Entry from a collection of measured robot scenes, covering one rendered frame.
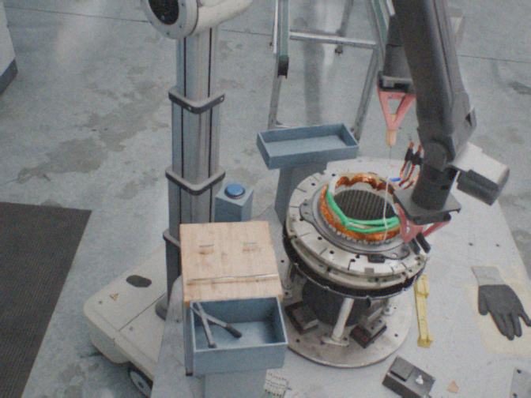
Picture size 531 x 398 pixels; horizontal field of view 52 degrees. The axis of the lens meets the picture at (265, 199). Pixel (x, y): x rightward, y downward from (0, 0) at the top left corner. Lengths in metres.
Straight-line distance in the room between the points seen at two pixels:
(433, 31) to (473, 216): 1.16
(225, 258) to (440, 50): 0.60
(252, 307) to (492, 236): 0.92
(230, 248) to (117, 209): 1.65
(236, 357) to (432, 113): 0.54
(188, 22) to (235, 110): 2.28
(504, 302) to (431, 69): 0.95
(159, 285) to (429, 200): 1.35
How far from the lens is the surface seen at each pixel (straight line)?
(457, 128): 0.85
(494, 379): 1.46
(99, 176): 2.94
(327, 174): 1.30
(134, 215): 2.71
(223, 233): 1.16
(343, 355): 1.34
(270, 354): 1.03
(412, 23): 0.72
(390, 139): 1.08
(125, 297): 2.07
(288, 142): 1.49
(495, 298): 1.59
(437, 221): 0.98
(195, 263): 1.11
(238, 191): 1.29
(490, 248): 1.74
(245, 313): 1.10
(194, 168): 1.45
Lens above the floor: 1.92
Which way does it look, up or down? 43 degrees down
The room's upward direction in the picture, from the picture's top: 8 degrees clockwise
